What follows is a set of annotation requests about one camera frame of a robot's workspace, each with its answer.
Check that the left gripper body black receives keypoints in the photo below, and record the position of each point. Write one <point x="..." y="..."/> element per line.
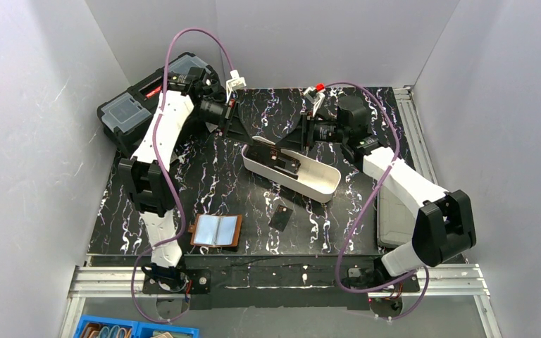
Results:
<point x="230" y="113"/>

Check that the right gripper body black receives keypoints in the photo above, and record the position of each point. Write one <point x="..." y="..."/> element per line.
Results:
<point x="304" y="129"/>

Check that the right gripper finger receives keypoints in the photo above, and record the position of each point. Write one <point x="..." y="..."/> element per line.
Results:
<point x="292" y="143"/>
<point x="299" y="128"/>

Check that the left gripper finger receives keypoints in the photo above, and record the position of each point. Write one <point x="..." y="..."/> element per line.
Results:
<point x="235" y="111"/>
<point x="235" y="130"/>

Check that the white oblong tray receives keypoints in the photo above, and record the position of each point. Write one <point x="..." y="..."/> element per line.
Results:
<point x="316" y="180"/>

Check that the brown leather card holder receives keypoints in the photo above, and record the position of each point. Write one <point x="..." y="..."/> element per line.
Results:
<point x="216" y="231"/>

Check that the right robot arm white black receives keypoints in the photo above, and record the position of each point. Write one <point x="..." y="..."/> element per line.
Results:
<point x="444" y="225"/>

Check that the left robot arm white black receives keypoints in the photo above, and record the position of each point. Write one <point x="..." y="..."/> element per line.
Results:
<point x="146" y="173"/>

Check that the black card stack near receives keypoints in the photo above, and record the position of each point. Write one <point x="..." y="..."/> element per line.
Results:
<point x="287" y="165"/>

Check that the black VIP card on mat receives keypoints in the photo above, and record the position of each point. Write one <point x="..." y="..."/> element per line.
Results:
<point x="280" y="218"/>

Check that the black toolbox clear lids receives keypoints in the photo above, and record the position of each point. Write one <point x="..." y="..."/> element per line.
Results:
<point x="126" y="118"/>

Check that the blue plastic bin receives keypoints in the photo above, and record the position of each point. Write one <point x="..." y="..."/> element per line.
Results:
<point x="93" y="326"/>

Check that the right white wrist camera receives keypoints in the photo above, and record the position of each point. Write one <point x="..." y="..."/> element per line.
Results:
<point x="316" y="95"/>

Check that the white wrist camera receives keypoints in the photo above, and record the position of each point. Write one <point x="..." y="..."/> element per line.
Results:
<point x="235" y="82"/>
<point x="316" y="95"/>

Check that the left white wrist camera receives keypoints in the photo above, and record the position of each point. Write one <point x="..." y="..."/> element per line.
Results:
<point x="235" y="82"/>

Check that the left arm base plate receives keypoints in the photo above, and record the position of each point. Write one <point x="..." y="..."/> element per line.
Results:
<point x="192" y="282"/>

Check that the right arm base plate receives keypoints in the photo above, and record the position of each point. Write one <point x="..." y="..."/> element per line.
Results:
<point x="363" y="278"/>

